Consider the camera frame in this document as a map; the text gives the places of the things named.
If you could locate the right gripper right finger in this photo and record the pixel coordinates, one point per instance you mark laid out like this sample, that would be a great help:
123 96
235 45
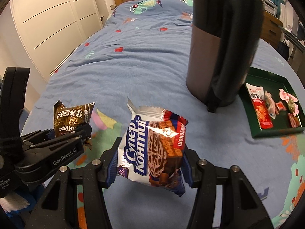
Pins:
241 205

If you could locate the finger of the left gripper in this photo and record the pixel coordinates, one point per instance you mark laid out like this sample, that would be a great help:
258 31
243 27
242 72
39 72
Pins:
82 132
39 136

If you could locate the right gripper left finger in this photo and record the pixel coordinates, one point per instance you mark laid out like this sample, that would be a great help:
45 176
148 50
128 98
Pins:
58 206

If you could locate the brown gold snack packet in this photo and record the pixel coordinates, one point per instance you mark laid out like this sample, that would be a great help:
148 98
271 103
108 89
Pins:
66 119

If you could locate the blue white wafer packet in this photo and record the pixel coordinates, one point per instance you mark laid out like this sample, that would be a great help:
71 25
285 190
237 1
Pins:
152 148

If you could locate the red spicy snack packet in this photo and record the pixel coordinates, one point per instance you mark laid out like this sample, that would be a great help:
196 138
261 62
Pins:
294 120

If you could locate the tall red white snack pouch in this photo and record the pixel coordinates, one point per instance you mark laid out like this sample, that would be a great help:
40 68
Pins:
258 100

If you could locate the blue gloved left hand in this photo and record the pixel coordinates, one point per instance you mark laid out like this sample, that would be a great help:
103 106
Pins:
18 205

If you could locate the blue cartoon bedspread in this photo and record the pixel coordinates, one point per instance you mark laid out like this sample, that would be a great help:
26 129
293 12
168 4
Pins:
142 55

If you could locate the green tray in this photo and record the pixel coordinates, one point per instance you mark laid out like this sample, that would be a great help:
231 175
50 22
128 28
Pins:
272 83

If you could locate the small red brown candy packet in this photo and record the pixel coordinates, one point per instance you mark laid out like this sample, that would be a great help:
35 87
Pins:
280 106

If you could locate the small olive gold packet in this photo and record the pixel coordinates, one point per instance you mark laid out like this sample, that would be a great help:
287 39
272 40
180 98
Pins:
291 105

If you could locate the white wardrobe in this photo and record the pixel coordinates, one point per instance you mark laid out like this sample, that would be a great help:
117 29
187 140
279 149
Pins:
41 34

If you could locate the pink white candy bag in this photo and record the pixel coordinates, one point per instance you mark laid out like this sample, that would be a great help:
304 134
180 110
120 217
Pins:
285 96

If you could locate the black cylindrical bin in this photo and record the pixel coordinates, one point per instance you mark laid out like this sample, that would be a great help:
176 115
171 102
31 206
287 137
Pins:
224 39

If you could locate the wooden drawer cabinet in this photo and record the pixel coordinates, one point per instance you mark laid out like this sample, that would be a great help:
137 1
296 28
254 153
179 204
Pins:
271 30

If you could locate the white printer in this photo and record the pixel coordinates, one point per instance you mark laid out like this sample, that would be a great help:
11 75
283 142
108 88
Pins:
270 7

